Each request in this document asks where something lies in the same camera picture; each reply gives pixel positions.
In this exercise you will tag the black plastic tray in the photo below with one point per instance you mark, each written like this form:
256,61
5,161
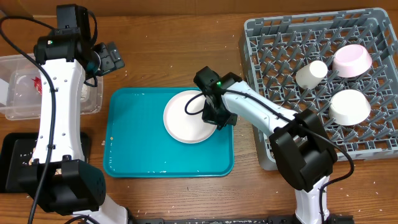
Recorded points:
16,152

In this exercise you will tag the white tissue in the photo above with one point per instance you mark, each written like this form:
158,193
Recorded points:
85,91

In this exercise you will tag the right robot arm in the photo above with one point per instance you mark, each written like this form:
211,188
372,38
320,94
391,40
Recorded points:
299,143

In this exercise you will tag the grey dishwasher rack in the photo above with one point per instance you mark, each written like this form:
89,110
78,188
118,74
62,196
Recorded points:
273,49

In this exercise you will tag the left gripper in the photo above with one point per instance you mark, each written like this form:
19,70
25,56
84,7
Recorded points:
111,58

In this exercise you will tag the small white plate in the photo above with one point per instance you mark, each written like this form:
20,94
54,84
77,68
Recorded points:
351,61

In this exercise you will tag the rice and peanuts food waste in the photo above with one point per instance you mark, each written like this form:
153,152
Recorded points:
29,163

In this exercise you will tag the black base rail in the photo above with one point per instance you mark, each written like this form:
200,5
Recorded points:
283,219

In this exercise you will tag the large white plate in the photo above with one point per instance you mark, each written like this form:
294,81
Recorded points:
183,127

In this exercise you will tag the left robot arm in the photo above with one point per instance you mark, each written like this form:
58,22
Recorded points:
59,178

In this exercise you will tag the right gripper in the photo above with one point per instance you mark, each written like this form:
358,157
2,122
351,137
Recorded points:
209,117

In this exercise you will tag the white saucer bowl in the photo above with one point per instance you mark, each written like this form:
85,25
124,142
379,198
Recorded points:
349,107

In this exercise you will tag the clear plastic waste bin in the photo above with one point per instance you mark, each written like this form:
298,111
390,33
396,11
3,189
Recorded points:
20,100

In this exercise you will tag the red snack wrapper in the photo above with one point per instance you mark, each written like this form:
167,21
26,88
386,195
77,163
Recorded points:
37,84

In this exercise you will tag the teal plastic serving tray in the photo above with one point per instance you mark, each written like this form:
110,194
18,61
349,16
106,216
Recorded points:
139,146

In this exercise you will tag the white upside-down cup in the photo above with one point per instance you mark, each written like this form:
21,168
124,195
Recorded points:
311,75

